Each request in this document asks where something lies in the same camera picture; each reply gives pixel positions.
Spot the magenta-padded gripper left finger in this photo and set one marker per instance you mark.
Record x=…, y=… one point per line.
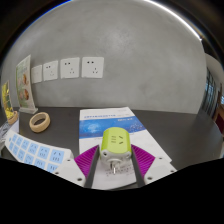
x=71, y=171

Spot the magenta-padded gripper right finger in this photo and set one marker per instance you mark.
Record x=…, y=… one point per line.
x=158, y=168

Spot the white book with blue band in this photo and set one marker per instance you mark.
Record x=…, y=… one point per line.
x=96, y=125

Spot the beige tape roll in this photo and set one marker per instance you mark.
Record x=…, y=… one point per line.
x=32, y=124

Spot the tall green menu stand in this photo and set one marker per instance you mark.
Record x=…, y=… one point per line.
x=24, y=86

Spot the small yellow green sign stand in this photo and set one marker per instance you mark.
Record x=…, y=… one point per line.
x=6, y=98

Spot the curved ceiling light strip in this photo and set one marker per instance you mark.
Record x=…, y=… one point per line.
x=180, y=18

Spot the white wall socket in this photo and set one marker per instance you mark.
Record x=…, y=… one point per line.
x=92, y=67
x=50, y=70
x=36, y=74
x=70, y=68

